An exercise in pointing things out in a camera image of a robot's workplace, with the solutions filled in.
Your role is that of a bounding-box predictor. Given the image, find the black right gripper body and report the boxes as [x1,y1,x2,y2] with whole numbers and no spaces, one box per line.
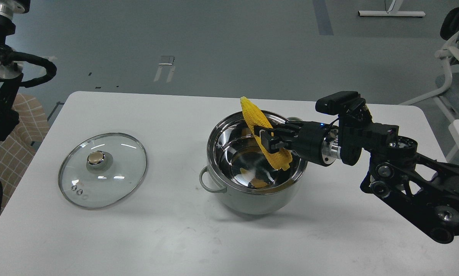
[287,121,331,166]

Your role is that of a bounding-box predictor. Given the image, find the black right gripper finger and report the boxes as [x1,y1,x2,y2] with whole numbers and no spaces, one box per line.
[254,122,304,137]
[258,129,296,154]

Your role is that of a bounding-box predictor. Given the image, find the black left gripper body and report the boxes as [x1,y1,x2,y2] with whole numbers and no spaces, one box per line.
[0,0,31,23]

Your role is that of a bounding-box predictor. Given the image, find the yellow corn cob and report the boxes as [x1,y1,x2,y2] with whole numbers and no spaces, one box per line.
[240,96,293,171]

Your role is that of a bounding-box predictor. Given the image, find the glass pot lid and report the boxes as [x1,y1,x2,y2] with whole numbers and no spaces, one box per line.
[58,133,148,210]

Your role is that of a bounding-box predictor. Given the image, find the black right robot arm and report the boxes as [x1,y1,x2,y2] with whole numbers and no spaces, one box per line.
[253,96,459,243]

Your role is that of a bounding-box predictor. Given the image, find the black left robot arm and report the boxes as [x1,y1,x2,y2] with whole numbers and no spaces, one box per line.
[0,0,57,215]

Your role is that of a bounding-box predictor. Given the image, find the white desk leg base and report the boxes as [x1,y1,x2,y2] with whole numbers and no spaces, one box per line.
[357,0,426,18]

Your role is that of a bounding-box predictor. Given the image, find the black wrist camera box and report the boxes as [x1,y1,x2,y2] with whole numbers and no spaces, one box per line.
[315,91,366,115]

